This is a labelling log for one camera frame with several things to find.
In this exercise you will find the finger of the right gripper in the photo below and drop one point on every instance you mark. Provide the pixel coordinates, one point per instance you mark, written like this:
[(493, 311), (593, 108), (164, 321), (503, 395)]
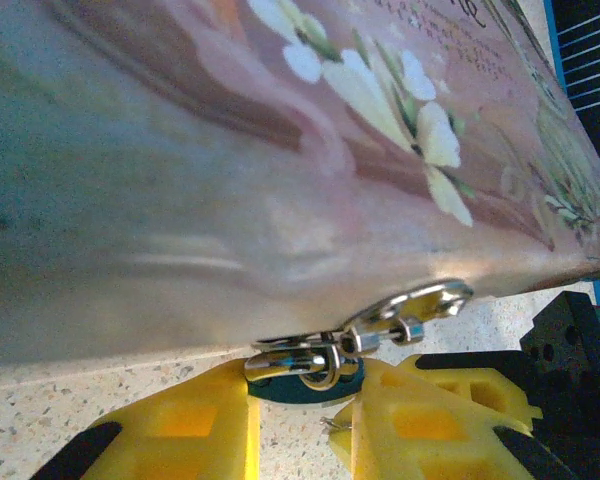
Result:
[(480, 387)]

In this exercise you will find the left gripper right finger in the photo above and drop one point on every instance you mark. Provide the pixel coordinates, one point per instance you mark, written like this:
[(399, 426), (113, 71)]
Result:
[(420, 440)]

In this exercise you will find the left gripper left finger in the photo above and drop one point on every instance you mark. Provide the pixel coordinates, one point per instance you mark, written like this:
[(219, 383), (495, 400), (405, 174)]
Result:
[(180, 435)]

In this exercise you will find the small teal padlock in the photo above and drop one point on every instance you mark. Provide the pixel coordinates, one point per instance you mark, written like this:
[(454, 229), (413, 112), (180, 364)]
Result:
[(290, 392)]

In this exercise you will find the pink illustrated tin box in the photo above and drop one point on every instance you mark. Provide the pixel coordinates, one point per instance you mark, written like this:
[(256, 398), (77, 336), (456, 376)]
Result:
[(230, 175)]

